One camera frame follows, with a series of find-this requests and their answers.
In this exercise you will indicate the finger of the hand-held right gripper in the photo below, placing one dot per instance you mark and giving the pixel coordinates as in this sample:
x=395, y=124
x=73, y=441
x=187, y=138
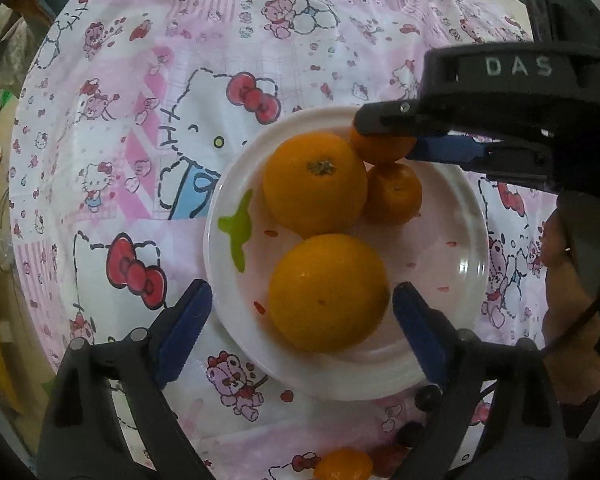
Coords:
x=445, y=150
x=390, y=117

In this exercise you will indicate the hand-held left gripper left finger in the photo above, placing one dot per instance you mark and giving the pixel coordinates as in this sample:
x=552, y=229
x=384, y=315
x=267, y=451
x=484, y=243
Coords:
x=184, y=332

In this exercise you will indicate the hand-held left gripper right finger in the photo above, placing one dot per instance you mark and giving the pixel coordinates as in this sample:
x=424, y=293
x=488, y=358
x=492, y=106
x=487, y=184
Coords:
x=422, y=332

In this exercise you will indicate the small orange mandarin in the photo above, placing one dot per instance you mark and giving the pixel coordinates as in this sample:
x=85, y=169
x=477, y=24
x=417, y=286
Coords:
x=380, y=149
x=392, y=194
x=342, y=466

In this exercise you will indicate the white plate with green print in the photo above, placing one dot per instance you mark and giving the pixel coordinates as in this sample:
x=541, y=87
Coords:
x=430, y=260

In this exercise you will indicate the large smooth orange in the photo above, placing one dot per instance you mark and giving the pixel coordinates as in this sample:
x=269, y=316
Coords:
x=327, y=292

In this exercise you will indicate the person's right hand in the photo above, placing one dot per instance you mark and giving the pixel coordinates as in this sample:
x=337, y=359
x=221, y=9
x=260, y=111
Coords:
x=565, y=310

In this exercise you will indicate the large orange with green stem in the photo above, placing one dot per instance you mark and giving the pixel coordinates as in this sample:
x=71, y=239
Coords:
x=312, y=185

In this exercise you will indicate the small red fruit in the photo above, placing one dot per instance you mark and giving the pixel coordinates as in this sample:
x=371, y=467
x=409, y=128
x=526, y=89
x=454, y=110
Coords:
x=387, y=460

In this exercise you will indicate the pink cartoon printed tablecloth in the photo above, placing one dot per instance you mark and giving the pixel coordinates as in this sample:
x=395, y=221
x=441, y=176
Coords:
x=130, y=160

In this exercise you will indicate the crumpled clear plastic bag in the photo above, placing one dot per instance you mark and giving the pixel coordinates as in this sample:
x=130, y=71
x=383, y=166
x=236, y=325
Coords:
x=7, y=52

